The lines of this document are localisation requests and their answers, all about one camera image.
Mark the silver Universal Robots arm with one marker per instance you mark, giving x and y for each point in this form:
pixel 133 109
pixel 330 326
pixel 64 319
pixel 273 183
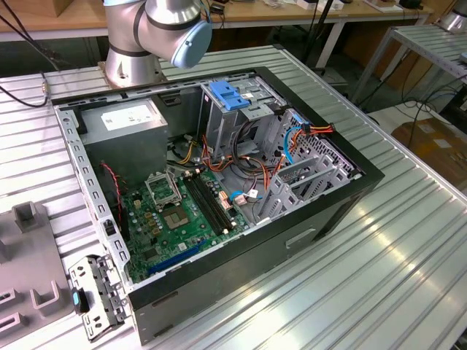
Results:
pixel 164 22

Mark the grey metal disk bay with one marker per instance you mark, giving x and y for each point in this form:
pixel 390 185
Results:
pixel 282 189

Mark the black RAM slot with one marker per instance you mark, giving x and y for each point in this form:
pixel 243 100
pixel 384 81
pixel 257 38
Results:
pixel 201 206
pixel 206 205
pixel 215 203
pixel 210 204

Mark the grey metal drive cage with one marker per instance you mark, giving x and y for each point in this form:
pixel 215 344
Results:
pixel 222 124

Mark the CPU socket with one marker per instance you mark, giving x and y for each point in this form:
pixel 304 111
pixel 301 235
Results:
pixel 176 218

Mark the blue plastic drive latch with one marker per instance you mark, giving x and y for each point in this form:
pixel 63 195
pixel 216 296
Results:
pixel 226 96

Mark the black open PC case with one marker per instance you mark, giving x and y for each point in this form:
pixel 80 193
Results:
pixel 255 255

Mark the green motherboard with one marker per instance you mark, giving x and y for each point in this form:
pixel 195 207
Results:
pixel 171 251

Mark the blue expansion slot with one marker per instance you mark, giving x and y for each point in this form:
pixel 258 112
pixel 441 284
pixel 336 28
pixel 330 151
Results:
pixel 175 259

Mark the grey power supply unit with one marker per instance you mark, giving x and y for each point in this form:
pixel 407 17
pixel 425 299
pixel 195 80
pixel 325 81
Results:
pixel 124 153

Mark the black case fan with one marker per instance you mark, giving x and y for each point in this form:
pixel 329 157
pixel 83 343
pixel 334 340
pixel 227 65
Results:
pixel 109 208

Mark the white box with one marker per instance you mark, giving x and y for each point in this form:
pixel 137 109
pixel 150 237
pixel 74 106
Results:
pixel 305 4

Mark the black clip teal tab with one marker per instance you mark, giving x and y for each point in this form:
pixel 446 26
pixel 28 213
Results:
pixel 81 304

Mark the large flat cardboard box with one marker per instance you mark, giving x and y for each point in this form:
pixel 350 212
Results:
pixel 438 146

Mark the grey parts rack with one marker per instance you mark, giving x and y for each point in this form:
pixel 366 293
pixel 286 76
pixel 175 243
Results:
pixel 33 255

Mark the metal slat side table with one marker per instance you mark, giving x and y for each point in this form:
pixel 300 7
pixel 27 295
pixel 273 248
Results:
pixel 430 43

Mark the small brown cardboard box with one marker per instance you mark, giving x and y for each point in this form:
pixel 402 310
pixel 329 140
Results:
pixel 62 7

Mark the black device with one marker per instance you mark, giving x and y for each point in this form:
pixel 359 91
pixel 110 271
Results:
pixel 410 3

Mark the grey metal retainer bracket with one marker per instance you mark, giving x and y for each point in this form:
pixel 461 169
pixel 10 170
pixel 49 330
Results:
pixel 104 288

